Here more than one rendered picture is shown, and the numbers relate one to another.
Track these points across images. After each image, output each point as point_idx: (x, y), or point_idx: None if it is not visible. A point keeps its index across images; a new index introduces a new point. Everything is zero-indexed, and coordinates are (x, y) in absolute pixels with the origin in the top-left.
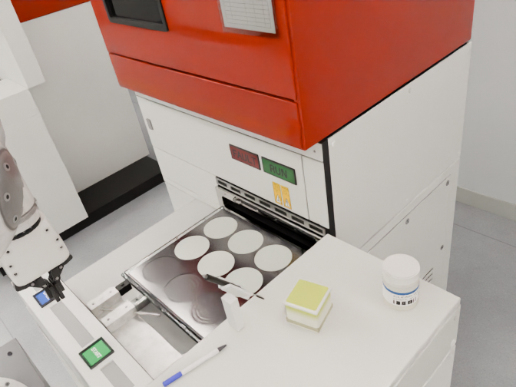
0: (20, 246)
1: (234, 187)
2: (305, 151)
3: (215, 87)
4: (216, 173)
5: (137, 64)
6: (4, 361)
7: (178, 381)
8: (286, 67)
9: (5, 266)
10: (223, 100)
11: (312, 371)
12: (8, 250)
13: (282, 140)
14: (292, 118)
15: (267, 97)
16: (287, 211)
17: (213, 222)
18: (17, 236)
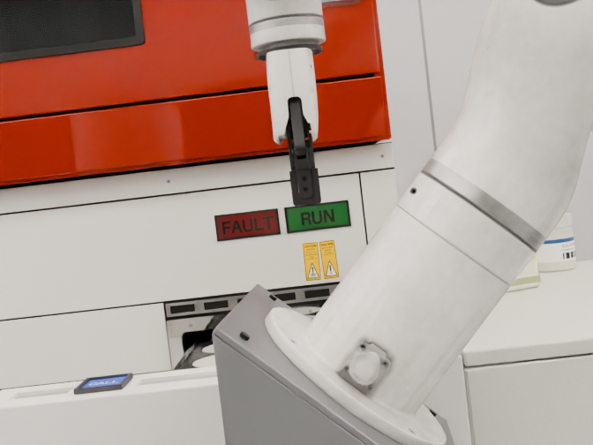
0: (313, 68)
1: (213, 300)
2: (366, 163)
3: (232, 102)
4: (169, 293)
5: (34, 122)
6: (275, 304)
7: (480, 327)
8: (368, 34)
9: (310, 86)
10: (245, 117)
11: (581, 290)
12: (311, 64)
13: (356, 137)
14: (374, 97)
15: (334, 82)
16: (331, 285)
17: (211, 347)
18: (320, 45)
